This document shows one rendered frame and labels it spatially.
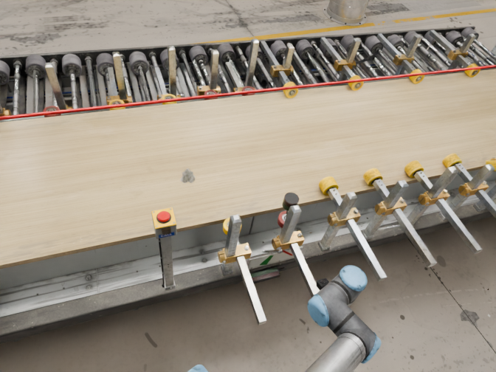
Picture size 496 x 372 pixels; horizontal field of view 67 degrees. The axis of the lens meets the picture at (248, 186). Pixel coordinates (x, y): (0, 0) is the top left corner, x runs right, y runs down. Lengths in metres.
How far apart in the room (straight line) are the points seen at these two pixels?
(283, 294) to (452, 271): 1.26
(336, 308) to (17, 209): 1.31
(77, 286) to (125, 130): 0.78
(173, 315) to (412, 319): 1.52
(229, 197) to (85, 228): 0.62
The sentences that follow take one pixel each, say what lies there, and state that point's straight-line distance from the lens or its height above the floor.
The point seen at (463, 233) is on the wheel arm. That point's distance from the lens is 1.96.
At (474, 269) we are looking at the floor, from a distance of 3.24.
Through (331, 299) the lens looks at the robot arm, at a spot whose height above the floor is 1.19.
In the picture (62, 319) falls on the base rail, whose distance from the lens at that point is 1.75.
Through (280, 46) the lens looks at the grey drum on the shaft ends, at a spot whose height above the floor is 0.85.
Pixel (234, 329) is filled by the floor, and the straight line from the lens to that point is 2.41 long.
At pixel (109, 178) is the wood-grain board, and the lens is 1.82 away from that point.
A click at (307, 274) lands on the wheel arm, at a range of 1.64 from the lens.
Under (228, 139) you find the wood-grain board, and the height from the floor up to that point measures 0.90.
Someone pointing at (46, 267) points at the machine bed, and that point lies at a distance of 1.85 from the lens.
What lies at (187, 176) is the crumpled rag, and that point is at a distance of 1.78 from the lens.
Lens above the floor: 2.28
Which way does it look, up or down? 51 degrees down
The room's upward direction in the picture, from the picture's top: 11 degrees clockwise
